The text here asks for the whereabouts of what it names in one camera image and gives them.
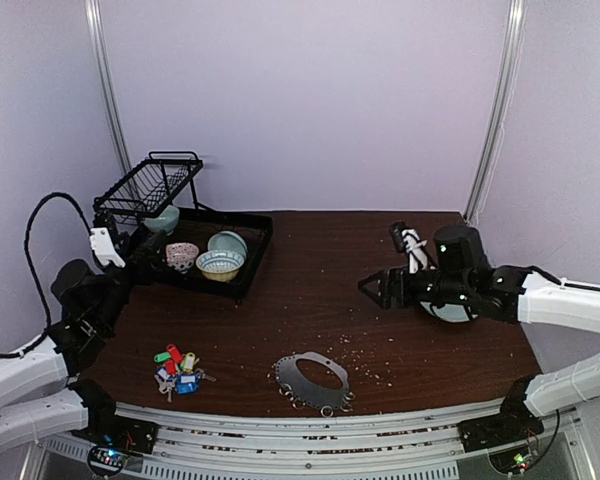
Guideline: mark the left aluminium wall post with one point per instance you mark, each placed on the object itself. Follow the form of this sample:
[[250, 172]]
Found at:
[[97, 37]]

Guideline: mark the green key tag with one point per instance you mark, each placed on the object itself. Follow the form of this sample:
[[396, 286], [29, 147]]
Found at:
[[161, 357]]

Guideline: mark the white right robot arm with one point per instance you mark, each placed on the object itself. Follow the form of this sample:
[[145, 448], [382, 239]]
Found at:
[[456, 284]]

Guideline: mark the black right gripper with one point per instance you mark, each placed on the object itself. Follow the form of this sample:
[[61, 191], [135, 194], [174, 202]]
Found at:
[[395, 288]]

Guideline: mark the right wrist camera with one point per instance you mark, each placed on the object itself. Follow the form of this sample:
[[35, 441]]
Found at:
[[407, 241]]

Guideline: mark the yellow blue patterned bowl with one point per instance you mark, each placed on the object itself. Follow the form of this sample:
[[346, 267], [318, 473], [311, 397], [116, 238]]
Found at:
[[220, 265]]

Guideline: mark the black wire dish rack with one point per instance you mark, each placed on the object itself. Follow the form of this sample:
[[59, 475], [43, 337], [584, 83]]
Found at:
[[152, 186]]

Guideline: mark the light blue flower plate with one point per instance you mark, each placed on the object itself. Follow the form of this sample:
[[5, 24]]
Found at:
[[449, 313]]

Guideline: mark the right aluminium wall post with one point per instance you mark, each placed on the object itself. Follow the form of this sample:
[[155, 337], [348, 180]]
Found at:
[[495, 127]]

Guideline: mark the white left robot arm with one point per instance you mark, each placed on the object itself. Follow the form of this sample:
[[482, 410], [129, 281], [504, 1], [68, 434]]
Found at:
[[41, 390]]

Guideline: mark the aluminium wall post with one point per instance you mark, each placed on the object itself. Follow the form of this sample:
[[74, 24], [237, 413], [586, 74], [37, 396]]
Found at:
[[97, 37], [495, 127]]

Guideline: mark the blue key tag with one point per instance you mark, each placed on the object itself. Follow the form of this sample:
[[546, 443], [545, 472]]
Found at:
[[187, 384]]

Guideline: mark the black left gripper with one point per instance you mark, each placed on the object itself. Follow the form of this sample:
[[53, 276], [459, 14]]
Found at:
[[147, 275]]

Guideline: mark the celadon green bowl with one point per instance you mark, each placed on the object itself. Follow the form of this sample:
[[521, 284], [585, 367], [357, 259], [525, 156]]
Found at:
[[166, 221]]

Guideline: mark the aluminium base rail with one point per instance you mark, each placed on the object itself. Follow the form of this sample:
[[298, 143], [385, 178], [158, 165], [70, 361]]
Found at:
[[415, 445]]

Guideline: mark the light blue bowl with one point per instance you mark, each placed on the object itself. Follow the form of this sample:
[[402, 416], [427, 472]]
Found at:
[[230, 241]]

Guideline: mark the red patterned bowl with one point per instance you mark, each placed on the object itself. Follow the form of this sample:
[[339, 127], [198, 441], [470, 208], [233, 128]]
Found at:
[[181, 256]]

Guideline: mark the silver keys bunch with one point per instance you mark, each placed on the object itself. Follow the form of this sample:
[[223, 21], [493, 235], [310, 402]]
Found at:
[[166, 382]]

